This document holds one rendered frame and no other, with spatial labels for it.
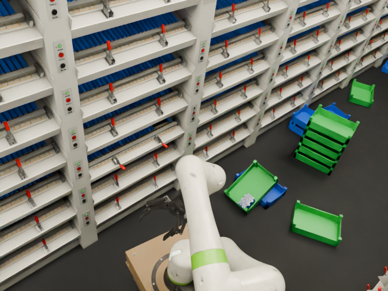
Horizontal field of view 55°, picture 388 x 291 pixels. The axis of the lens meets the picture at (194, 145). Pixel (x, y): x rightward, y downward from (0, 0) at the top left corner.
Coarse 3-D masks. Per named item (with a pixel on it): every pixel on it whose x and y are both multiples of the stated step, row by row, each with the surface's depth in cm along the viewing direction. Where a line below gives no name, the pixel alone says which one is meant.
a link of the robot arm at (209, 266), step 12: (204, 252) 114; (216, 252) 114; (192, 264) 115; (204, 264) 112; (216, 264) 111; (228, 264) 115; (204, 276) 110; (216, 276) 110; (228, 276) 111; (204, 288) 109; (216, 288) 108; (228, 288) 108; (240, 288) 109
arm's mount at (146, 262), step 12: (180, 228) 183; (156, 240) 177; (168, 240) 178; (132, 252) 171; (144, 252) 171; (156, 252) 172; (168, 252) 173; (132, 264) 167; (144, 264) 167; (156, 264) 168; (144, 276) 164; (156, 276) 164; (144, 288) 160; (156, 288) 160
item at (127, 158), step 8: (176, 120) 208; (176, 128) 209; (184, 128) 209; (160, 136) 203; (168, 136) 205; (176, 136) 208; (144, 144) 197; (152, 144) 199; (160, 144) 201; (128, 152) 192; (136, 152) 193; (144, 152) 196; (120, 160) 188; (128, 160) 190; (88, 168) 178; (96, 168) 182; (104, 168) 183; (112, 168) 185; (96, 176) 180
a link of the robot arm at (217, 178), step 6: (216, 168) 139; (216, 174) 137; (222, 174) 140; (210, 180) 136; (216, 180) 138; (222, 180) 140; (210, 186) 138; (216, 186) 139; (222, 186) 142; (210, 192) 141
